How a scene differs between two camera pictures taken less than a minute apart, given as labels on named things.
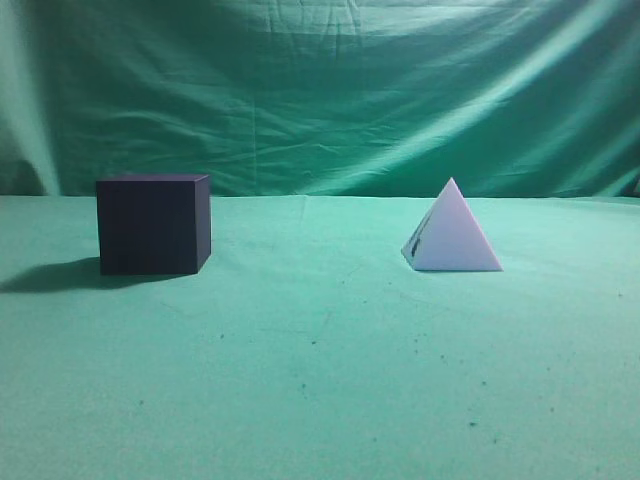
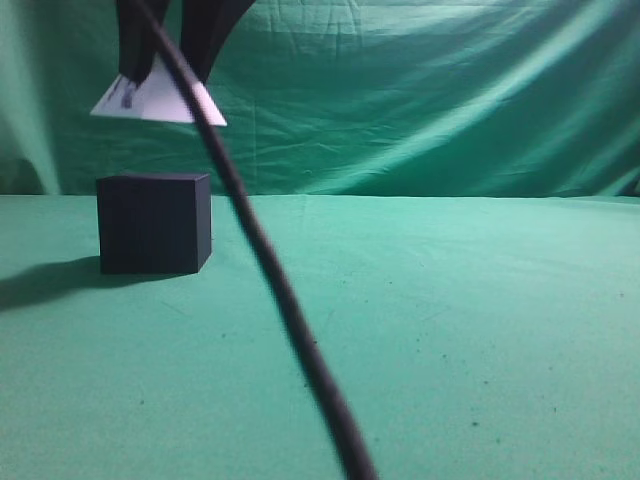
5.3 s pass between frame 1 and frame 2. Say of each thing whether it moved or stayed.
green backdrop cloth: stayed
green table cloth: stayed
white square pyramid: moved
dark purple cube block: stayed
